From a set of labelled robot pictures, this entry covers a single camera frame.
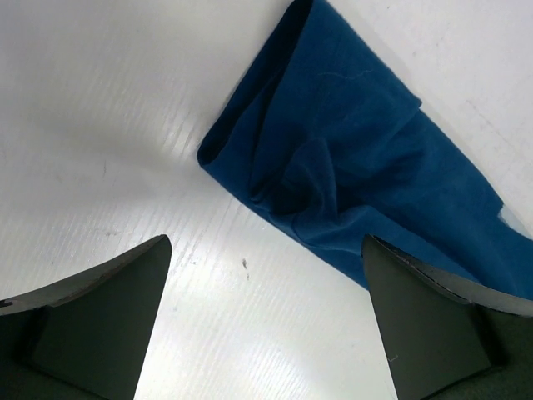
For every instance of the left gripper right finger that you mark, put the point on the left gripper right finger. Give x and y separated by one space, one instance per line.
446 337

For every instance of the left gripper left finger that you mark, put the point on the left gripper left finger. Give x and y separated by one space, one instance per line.
85 336

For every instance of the blue t shirt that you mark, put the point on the blue t shirt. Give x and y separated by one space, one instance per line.
323 141

